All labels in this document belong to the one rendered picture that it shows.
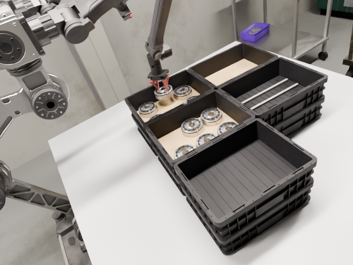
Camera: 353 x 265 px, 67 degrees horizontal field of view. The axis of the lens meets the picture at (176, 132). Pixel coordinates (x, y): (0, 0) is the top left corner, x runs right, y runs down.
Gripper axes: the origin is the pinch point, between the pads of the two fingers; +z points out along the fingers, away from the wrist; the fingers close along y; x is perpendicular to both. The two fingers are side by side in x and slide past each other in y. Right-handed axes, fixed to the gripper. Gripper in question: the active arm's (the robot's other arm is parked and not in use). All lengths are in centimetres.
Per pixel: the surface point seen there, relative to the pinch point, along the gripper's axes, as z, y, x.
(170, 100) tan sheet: 9.4, -1.5, -1.6
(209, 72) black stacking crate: 7.0, -19.3, -26.5
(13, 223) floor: 91, 147, 47
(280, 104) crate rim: 2, -59, 16
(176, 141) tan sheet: 10.7, -14.5, 30.6
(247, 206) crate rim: 3, -50, 67
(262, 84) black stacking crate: 10, -50, -14
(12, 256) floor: 92, 124, 71
